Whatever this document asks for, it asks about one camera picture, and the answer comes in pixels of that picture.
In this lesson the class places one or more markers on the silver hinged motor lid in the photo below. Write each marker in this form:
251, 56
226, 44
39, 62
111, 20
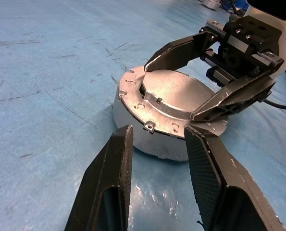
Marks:
171, 86

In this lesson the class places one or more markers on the grey round background motor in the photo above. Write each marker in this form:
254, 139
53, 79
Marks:
211, 4

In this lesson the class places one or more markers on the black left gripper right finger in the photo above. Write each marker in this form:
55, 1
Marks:
210, 173

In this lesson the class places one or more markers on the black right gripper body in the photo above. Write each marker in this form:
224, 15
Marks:
248, 36

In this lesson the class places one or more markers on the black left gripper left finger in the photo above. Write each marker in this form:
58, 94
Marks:
109, 173

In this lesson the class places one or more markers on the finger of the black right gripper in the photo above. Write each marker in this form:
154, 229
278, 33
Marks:
178, 53
236, 96

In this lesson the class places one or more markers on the grey round motor housing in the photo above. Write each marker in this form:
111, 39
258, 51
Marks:
152, 146

